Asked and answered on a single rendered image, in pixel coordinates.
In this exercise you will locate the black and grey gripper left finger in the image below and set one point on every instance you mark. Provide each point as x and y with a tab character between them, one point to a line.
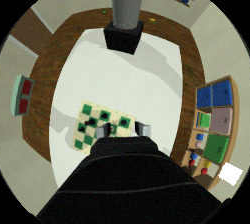
103	131

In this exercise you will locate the green and cream chessboard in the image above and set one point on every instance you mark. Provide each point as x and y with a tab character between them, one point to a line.
83	141

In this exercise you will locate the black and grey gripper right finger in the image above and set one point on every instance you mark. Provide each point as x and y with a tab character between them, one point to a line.
142	129

